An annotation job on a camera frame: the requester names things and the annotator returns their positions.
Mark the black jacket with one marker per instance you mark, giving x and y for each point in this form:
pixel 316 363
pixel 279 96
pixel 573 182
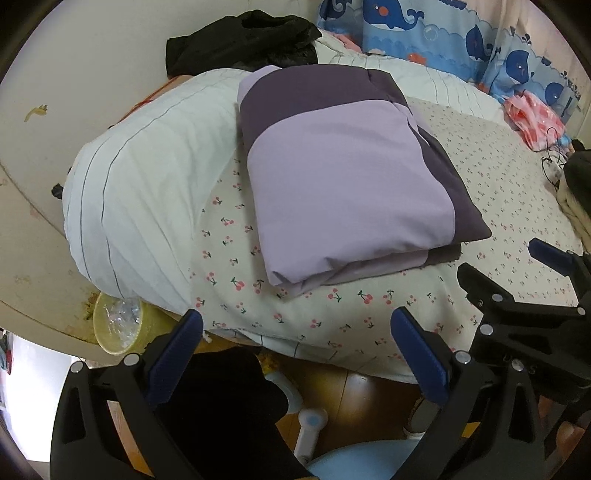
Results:
pixel 240 41

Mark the dark cloth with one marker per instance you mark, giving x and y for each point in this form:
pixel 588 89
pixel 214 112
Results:
pixel 221 406

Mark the pink plastic bag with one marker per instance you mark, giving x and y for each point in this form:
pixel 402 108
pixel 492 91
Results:
pixel 531 117

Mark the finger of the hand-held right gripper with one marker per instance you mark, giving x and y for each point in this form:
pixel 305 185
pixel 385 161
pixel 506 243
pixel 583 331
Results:
pixel 549 254
pixel 485 288

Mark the purple two-tone jacket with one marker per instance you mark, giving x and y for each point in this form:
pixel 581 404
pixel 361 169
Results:
pixel 346 161

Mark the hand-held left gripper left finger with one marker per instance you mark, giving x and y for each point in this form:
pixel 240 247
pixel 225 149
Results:
pixel 178 350

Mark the clear plastic bag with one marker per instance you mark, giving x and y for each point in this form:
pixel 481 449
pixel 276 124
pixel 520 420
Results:
pixel 122 318

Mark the white striped quilt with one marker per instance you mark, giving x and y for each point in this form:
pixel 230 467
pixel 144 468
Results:
pixel 147 184

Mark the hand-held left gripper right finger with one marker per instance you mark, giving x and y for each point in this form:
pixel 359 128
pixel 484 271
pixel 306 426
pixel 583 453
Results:
pixel 418 355

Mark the light blue child chair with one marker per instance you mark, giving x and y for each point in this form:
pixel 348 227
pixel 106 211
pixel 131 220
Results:
pixel 351 461

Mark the beige cloth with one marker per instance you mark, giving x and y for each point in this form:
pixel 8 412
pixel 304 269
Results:
pixel 575 207

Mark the pink whale-print curtain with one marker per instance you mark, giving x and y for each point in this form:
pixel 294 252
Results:
pixel 415 27

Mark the white power strip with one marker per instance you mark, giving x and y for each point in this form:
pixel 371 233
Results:
pixel 554 171

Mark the person's right hand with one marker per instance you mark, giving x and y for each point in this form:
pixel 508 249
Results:
pixel 569 434

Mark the yellow trash bin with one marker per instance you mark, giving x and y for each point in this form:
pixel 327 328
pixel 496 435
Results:
pixel 105 334

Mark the dark clothing pile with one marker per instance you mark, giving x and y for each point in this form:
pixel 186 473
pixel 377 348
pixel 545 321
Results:
pixel 579 170

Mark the pink cloth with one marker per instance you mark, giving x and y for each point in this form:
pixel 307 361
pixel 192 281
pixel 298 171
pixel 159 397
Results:
pixel 348 40

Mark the cherry-print bed sheet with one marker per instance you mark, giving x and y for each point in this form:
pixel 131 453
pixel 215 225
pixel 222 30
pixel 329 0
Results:
pixel 508 184

